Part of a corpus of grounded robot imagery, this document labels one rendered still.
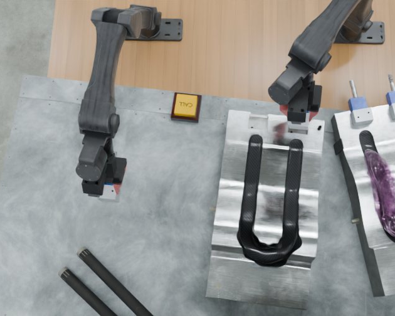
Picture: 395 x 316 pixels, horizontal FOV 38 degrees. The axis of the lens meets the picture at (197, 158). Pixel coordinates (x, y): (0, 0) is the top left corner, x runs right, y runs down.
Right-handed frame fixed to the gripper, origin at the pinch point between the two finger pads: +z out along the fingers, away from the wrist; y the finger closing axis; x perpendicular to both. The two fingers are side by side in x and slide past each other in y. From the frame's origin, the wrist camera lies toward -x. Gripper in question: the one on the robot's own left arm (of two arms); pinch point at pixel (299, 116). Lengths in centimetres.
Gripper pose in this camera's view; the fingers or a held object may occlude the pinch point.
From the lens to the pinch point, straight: 151.5
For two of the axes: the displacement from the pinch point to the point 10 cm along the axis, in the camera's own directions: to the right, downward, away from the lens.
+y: 9.7, 1.0, -2.1
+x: 2.0, -8.0, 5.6
